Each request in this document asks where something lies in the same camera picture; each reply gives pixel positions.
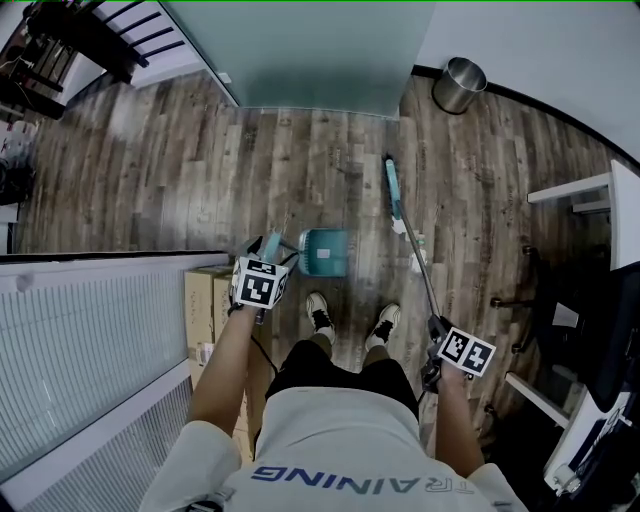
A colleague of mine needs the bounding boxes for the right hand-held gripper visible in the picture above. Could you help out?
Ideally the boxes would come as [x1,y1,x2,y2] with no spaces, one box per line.
[421,315,498,395]

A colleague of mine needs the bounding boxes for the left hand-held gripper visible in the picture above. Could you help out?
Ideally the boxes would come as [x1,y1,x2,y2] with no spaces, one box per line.
[227,235,302,317]

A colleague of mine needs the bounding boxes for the teal dustpan with long handle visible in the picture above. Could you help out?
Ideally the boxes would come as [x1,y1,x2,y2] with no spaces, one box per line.
[263,227,352,280]

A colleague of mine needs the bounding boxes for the clear plastic bottle trash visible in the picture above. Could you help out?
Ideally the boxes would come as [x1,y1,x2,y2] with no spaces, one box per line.
[411,231,430,275]

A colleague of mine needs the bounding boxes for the teal broom with metal handle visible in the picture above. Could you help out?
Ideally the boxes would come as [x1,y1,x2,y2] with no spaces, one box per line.
[382,154,443,324]

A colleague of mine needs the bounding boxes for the person's left forearm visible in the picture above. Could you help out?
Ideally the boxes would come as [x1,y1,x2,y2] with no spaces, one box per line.
[186,301,262,437]

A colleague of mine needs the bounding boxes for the person's right forearm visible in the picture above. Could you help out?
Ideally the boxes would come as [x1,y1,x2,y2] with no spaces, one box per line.
[433,370,487,480]

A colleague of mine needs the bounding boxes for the person's right white shoe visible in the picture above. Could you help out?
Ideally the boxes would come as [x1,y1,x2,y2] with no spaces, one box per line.
[364,302,403,352]

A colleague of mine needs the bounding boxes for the person's white shoe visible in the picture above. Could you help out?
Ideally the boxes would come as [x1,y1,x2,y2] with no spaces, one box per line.
[305,291,336,345]
[364,302,403,352]

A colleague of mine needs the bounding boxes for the person's right leg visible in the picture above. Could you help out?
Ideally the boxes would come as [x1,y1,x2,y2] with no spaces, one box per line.
[361,343,392,372]

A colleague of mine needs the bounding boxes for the person's leg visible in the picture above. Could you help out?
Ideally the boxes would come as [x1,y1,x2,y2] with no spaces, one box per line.
[361,343,392,372]
[308,331,335,360]

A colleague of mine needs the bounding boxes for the person's left white shoe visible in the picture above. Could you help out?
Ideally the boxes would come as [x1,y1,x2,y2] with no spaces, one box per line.
[305,291,336,345]

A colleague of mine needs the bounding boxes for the stack of cardboard boxes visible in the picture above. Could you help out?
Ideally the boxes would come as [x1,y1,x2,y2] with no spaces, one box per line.
[183,263,275,464]

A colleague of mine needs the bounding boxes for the person's left leg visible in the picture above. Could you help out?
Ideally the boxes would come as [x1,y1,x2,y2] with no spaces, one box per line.
[308,331,335,360]

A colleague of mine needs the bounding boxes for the person's black shorts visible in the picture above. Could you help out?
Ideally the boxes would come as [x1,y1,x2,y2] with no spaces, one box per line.
[263,338,421,432]

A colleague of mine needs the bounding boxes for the black office chair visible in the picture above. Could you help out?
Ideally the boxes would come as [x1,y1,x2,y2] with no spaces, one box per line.
[488,243,640,409]

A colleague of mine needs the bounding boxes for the person's white t-shirt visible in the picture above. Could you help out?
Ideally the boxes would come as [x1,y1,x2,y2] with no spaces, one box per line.
[138,386,527,512]

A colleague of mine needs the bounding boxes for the frosted glass door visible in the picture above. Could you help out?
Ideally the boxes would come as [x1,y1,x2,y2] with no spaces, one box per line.
[158,1,437,120]

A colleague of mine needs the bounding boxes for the glass partition with white blinds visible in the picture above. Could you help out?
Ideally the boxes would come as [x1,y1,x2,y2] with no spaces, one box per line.
[0,251,242,512]

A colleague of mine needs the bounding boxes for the white office desk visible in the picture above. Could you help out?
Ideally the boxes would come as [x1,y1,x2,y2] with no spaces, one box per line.
[503,158,640,502]

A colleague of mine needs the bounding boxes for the steel waste bin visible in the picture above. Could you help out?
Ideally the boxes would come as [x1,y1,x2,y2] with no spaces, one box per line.
[431,55,489,116]

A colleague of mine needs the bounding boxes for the black metal railing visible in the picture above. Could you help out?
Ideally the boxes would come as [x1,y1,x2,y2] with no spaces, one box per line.
[0,1,187,122]

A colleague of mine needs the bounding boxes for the left hand-held gripper black cable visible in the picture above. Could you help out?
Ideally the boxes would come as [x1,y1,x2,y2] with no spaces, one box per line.
[248,309,280,377]

